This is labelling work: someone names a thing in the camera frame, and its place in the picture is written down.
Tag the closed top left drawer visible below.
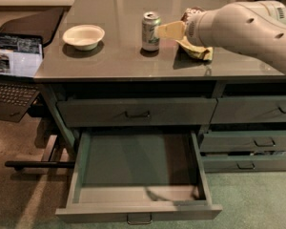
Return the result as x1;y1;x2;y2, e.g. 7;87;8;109
57;97;216;127

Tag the top right drawer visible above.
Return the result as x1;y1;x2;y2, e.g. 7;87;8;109
211;95;286;124

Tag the open black laptop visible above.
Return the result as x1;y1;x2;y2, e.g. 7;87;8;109
0;32;44;122

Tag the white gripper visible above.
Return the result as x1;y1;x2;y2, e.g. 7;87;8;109
155;10;218;47

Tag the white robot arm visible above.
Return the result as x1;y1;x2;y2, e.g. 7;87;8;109
154;1;286;75

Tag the brown chip bag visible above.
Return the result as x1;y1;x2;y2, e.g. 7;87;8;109
177;7;214;61

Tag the black laptop stand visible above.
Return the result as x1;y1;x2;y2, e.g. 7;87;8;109
5;95;75;171

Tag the bottom right drawer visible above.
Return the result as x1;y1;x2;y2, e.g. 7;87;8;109
201;156;286;173

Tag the green soda can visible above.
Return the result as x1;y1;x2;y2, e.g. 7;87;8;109
142;11;161;52

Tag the open middle drawer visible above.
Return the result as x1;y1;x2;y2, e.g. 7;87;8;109
56;132;222;225

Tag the white paper bowl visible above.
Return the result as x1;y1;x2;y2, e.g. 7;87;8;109
63;25;105;51

